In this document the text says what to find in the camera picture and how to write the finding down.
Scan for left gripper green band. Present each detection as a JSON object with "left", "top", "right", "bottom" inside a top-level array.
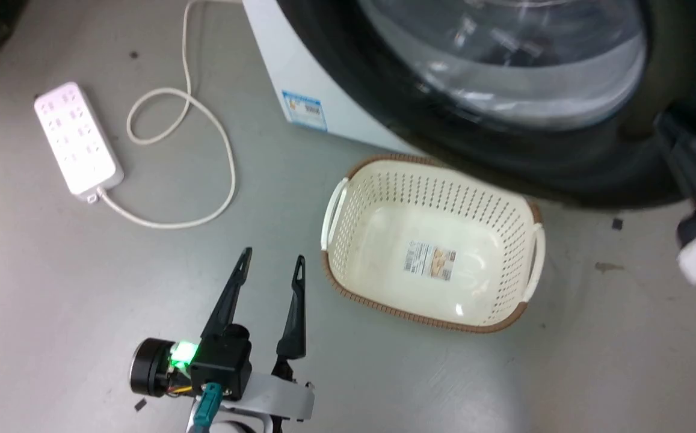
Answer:
[{"left": 130, "top": 247, "right": 316, "bottom": 423}]

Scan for white front-load washing machine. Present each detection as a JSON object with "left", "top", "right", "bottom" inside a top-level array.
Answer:
[{"left": 276, "top": 0, "right": 696, "bottom": 211}]

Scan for white washing machine body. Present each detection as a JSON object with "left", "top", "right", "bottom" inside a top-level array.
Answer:
[{"left": 241, "top": 0, "right": 428, "bottom": 156}]

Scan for cream plastic laundry basket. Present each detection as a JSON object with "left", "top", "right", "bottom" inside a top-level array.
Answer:
[{"left": 321, "top": 153, "right": 546, "bottom": 334}]

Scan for paper label in basket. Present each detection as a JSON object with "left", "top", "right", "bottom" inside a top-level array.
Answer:
[{"left": 404, "top": 241, "right": 457, "bottom": 280}]

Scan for blue white energy label sticker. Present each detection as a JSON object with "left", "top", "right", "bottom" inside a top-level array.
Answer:
[{"left": 282, "top": 90, "right": 328, "bottom": 132}]

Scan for white power strip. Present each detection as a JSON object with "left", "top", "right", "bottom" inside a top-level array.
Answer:
[{"left": 34, "top": 82, "right": 125, "bottom": 204}]

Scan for teal camera cable plug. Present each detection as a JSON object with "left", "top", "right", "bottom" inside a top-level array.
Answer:
[{"left": 194, "top": 384, "right": 223, "bottom": 433}]

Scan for white power strip cable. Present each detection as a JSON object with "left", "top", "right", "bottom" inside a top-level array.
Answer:
[{"left": 96, "top": 0, "right": 246, "bottom": 230}]

